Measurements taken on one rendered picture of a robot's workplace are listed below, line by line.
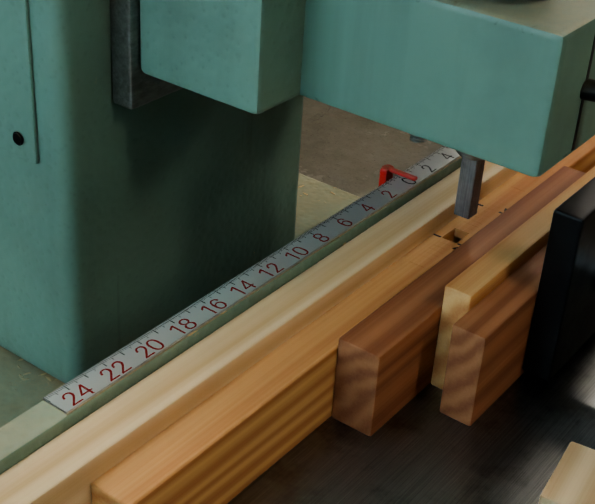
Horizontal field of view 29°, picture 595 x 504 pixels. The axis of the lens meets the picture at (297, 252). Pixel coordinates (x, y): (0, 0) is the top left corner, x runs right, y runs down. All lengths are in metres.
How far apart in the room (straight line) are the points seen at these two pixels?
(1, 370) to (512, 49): 0.38
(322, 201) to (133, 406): 0.48
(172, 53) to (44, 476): 0.25
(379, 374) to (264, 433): 0.06
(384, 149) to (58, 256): 2.24
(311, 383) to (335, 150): 2.34
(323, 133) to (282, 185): 2.12
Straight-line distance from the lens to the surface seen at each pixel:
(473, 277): 0.53
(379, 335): 0.50
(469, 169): 0.58
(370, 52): 0.55
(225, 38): 0.56
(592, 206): 0.53
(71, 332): 0.67
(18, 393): 0.70
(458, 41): 0.53
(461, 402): 0.53
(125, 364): 0.46
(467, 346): 0.51
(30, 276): 0.68
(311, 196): 0.91
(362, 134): 2.92
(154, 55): 0.60
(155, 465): 0.44
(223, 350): 0.48
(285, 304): 0.51
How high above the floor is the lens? 1.23
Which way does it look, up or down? 31 degrees down
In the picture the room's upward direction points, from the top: 4 degrees clockwise
